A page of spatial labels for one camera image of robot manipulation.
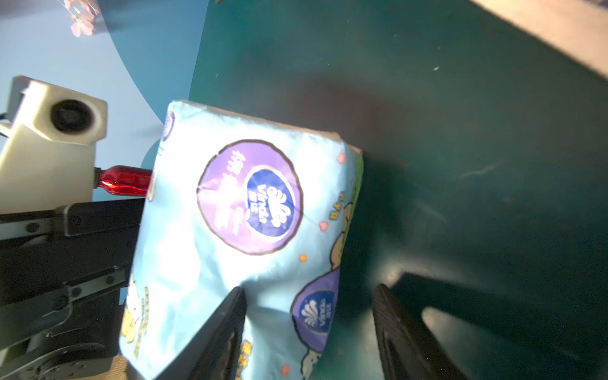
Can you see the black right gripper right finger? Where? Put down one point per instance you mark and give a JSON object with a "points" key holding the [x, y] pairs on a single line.
{"points": [[407, 349]]}

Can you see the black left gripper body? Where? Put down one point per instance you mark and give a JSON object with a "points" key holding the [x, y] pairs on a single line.
{"points": [[62, 273]]}

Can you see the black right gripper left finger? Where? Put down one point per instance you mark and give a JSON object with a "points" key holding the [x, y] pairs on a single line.
{"points": [[214, 351]]}

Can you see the light blue tissue pack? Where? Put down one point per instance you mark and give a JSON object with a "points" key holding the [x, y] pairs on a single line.
{"points": [[237, 201]]}

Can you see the cream canvas tote bag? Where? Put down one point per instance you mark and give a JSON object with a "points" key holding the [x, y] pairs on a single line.
{"points": [[575, 28]]}

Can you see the red spray bottle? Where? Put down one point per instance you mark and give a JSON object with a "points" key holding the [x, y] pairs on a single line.
{"points": [[123, 180]]}

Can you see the pink cherry blossom tree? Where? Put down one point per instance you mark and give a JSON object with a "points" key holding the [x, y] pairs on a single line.
{"points": [[83, 14]]}

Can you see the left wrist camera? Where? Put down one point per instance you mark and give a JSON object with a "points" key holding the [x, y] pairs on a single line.
{"points": [[48, 159]]}

